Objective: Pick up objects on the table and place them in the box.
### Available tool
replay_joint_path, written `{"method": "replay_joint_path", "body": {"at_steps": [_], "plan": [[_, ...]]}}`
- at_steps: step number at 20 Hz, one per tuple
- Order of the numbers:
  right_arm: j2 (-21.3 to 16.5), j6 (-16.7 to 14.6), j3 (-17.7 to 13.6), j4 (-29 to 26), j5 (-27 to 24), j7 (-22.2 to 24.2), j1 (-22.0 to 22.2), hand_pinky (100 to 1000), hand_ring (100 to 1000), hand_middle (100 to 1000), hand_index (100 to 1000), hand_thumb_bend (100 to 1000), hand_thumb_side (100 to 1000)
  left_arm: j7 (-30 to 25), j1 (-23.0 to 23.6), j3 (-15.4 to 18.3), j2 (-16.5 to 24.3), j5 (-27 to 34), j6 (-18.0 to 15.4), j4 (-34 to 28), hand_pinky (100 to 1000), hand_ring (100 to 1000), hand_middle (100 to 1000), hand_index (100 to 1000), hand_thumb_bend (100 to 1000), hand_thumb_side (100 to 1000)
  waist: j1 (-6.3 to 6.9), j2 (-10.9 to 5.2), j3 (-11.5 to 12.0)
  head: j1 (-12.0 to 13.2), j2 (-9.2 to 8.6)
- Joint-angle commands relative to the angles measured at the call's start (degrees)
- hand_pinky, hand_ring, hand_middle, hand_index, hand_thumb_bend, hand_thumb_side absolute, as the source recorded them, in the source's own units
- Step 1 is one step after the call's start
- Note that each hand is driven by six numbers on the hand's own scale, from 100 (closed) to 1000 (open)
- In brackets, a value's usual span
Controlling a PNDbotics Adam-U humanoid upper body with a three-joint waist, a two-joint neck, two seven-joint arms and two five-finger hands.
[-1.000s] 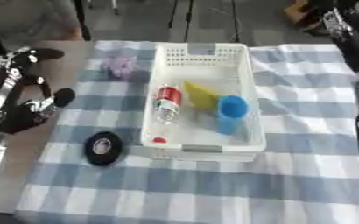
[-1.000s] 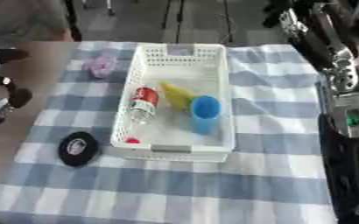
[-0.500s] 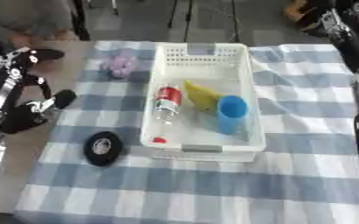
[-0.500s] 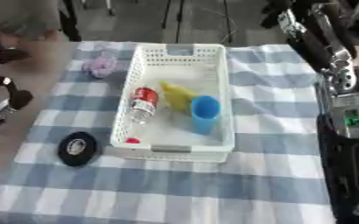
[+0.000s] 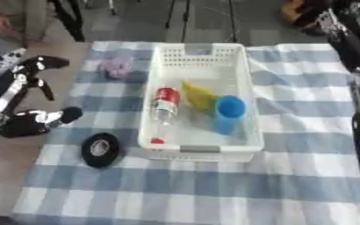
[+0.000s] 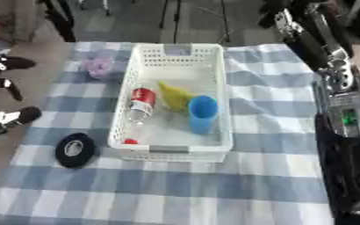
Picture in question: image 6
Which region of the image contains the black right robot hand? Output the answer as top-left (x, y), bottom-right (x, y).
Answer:
top-left (256, 0), bottom-right (356, 72)

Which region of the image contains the black tape roll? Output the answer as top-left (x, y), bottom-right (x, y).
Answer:
top-left (54, 132), bottom-right (99, 170)

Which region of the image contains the person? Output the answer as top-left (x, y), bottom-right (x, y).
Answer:
top-left (0, 0), bottom-right (48, 46)

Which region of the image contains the purple soft toy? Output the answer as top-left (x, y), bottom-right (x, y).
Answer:
top-left (78, 56), bottom-right (118, 80)

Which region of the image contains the black tripod leg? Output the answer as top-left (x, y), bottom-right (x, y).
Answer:
top-left (37, 0), bottom-right (79, 43)

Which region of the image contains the blue plastic cup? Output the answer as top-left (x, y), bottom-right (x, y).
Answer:
top-left (186, 94), bottom-right (220, 136)

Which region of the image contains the black tripod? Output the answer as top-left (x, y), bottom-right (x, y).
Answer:
top-left (156, 0), bottom-right (235, 45)

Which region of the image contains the white plastic basket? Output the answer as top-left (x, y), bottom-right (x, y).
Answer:
top-left (106, 43), bottom-right (235, 163)

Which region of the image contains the yellow toy fruit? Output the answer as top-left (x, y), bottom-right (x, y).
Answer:
top-left (155, 81), bottom-right (196, 113)

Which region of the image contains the clear bottle with red label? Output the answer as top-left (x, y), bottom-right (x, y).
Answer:
top-left (121, 87), bottom-right (159, 146)

